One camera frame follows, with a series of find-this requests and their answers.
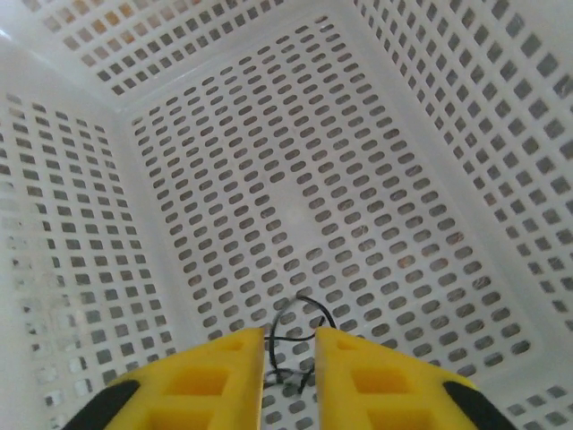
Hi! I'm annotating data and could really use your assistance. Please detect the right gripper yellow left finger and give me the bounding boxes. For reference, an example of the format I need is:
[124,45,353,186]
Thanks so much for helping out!
[62,327,266,430]

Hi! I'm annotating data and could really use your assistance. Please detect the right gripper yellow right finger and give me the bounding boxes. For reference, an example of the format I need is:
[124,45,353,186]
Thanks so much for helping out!
[314,325,520,430]

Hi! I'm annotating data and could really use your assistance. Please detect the short black cable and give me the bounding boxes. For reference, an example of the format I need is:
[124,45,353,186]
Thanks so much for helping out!
[262,294,338,399]

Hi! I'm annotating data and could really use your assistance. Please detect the white plastic basket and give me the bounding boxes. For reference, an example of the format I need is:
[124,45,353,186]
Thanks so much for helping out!
[0,0,573,430]

